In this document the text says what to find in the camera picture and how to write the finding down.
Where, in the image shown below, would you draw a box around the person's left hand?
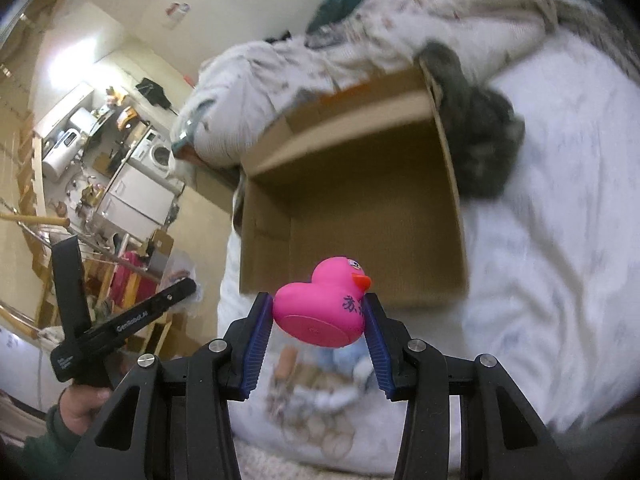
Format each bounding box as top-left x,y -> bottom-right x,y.
58,384 -> 112,436

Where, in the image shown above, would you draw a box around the light blue plush toy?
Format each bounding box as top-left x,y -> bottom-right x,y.
316,337 -> 374,390

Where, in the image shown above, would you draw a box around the patterned crumpled bedding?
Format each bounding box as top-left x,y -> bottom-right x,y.
169,0 -> 639,177

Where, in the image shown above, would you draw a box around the dark grey blanket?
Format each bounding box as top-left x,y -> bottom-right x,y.
416,41 -> 525,200

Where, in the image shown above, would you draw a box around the brown cardboard box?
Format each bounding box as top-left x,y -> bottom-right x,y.
239,67 -> 469,308

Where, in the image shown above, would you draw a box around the pink rubber duck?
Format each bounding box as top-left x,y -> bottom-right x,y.
272,257 -> 371,348

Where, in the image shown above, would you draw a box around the white floral duvet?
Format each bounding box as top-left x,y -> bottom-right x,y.
229,29 -> 639,479

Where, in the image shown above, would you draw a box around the white cabinet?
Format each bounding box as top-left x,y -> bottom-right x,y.
91,164 -> 176,242

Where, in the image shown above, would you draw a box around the white washing machine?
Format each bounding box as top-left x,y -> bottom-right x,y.
128,128 -> 170,180

